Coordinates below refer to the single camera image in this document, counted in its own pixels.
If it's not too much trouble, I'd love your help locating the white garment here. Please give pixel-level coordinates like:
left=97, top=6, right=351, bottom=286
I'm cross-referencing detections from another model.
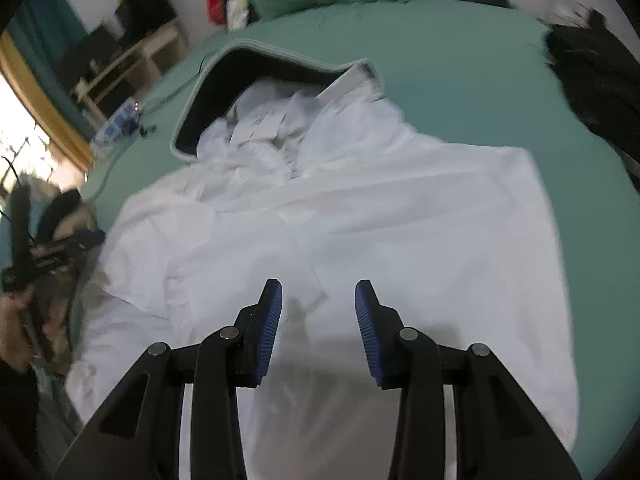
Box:
left=64, top=56, right=582, bottom=480

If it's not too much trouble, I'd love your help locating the black clothes pile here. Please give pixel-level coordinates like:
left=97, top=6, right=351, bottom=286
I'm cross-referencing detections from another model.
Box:
left=544, top=11, right=639, bottom=160

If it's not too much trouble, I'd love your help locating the person's left hand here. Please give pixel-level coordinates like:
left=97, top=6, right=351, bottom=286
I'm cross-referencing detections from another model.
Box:
left=0, top=285, right=34, bottom=373

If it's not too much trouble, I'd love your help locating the white blue power strip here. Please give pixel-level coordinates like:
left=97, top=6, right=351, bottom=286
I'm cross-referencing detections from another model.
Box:
left=90, top=98, right=140, bottom=158

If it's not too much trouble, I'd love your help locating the teal curtain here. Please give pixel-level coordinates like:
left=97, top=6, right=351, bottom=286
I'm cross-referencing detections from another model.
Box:
left=8, top=0, right=87, bottom=65

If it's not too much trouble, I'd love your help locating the beige wooden desk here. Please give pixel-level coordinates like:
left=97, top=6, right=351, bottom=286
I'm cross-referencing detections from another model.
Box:
left=70, top=18, right=189, bottom=128

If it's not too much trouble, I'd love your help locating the black computer monitor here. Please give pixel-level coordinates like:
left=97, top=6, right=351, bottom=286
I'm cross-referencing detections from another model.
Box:
left=115, top=0, right=177, bottom=44

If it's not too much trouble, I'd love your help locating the green bed sheet mattress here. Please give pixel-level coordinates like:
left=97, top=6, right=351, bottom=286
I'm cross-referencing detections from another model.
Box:
left=86, top=0, right=639, bottom=479

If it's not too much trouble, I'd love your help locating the black charger cable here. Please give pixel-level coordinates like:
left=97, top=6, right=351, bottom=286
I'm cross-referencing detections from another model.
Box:
left=81, top=54, right=212, bottom=206

